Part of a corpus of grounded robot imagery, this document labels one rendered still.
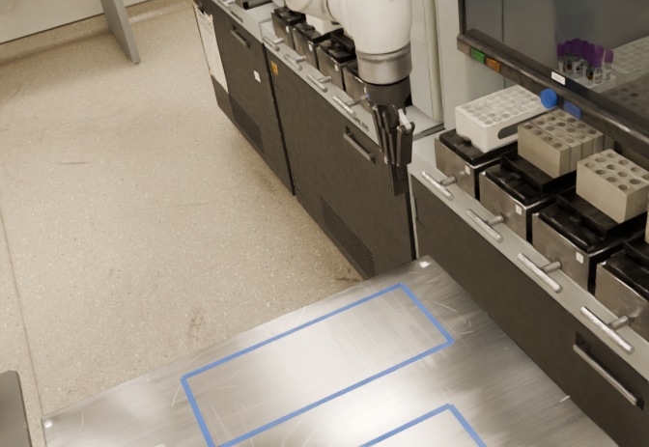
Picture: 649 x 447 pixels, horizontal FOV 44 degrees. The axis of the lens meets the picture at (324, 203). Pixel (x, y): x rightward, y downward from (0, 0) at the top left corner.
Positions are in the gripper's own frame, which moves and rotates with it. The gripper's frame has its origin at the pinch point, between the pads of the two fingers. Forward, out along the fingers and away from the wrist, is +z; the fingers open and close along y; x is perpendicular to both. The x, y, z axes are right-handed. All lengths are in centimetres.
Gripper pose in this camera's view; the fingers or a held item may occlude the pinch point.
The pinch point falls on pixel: (397, 176)
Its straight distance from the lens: 145.1
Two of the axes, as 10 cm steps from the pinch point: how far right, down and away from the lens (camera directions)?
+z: 1.5, 8.1, 5.6
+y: -4.2, -4.6, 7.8
